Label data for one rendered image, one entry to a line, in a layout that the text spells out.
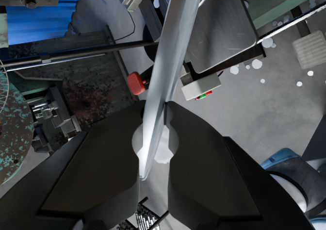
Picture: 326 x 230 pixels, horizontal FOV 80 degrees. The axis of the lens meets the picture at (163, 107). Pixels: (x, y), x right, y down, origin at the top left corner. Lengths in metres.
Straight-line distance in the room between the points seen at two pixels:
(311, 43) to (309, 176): 0.55
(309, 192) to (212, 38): 0.41
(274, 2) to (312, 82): 0.72
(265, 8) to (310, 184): 0.41
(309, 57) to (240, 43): 0.63
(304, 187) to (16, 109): 1.49
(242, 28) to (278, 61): 0.82
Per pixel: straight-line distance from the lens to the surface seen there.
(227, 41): 0.39
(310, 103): 1.20
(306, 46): 0.98
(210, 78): 0.70
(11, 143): 1.52
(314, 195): 0.61
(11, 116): 1.54
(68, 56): 1.21
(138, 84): 0.63
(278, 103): 1.23
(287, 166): 0.59
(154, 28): 0.61
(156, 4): 0.60
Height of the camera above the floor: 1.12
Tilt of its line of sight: 39 degrees down
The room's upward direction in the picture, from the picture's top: 115 degrees counter-clockwise
